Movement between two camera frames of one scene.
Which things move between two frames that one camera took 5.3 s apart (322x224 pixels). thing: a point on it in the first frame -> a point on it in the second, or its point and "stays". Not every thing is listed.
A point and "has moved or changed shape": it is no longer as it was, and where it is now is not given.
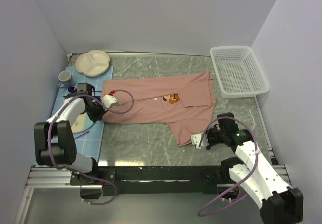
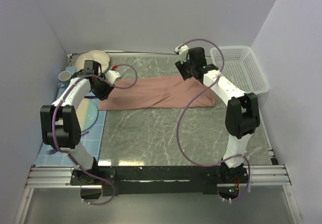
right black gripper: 210,144 -> 180,66
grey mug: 64,76 stays
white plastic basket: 238,72 stays
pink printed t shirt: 186,101 has moved or changed shape
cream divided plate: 93,63 stays
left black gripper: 99,116 -> 104,95
